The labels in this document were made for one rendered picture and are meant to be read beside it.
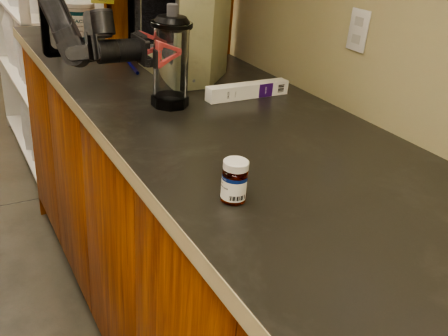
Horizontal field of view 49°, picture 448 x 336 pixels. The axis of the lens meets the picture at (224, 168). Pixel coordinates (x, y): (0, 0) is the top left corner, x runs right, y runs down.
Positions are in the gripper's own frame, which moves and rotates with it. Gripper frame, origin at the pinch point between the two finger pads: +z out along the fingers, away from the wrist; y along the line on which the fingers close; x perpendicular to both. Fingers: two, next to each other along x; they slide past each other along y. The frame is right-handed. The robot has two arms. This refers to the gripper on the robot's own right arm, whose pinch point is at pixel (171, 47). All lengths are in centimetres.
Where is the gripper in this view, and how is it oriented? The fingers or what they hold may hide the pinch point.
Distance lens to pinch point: 133.7
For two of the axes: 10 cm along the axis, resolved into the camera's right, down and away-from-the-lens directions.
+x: -0.7, 8.9, 4.5
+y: -4.9, -4.2, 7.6
